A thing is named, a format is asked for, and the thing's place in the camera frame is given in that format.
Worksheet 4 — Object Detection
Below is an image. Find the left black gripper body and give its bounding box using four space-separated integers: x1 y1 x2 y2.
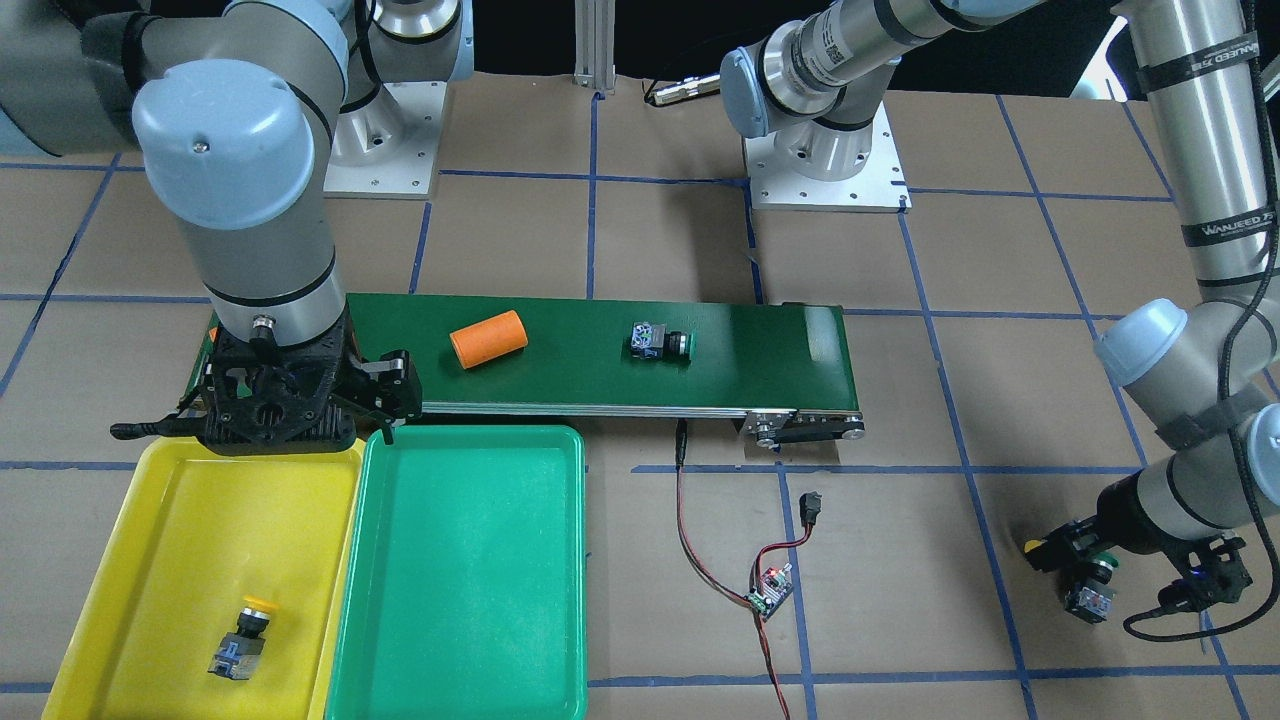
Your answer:
1023 486 1253 612

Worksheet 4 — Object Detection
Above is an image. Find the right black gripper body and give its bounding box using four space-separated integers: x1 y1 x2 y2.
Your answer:
195 311 357 456

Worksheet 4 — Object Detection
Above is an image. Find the plain orange cylinder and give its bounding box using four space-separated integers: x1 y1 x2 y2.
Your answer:
449 310 529 370

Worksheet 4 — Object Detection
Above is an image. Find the green push button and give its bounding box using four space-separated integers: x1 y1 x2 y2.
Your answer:
1062 584 1115 624
626 322 692 361
1085 551 1119 585

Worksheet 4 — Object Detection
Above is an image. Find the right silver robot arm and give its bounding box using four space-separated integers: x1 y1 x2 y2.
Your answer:
1 1 475 456

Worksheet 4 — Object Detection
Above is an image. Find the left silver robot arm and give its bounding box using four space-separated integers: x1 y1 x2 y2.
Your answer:
719 1 1277 623

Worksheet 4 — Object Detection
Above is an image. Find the yellow plastic tray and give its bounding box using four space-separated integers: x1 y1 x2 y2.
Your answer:
44 438 364 719

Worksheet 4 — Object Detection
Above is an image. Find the green plastic tray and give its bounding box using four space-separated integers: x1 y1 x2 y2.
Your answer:
325 425 588 719

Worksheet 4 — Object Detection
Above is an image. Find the green conveyor belt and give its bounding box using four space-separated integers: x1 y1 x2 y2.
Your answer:
200 292 867 446

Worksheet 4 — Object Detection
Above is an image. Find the small motor controller board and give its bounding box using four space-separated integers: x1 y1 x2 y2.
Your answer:
745 562 795 623

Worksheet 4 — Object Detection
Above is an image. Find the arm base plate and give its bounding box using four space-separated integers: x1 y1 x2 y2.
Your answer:
742 104 913 213
324 81 449 201

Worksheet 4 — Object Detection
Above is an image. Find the red black power cable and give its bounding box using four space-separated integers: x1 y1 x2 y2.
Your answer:
675 420 812 720

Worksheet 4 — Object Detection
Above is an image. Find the black inline switch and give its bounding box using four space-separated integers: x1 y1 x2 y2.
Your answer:
799 491 823 528

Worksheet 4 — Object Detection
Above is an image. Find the aluminium frame post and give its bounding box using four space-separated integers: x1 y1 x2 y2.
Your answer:
572 0 616 95

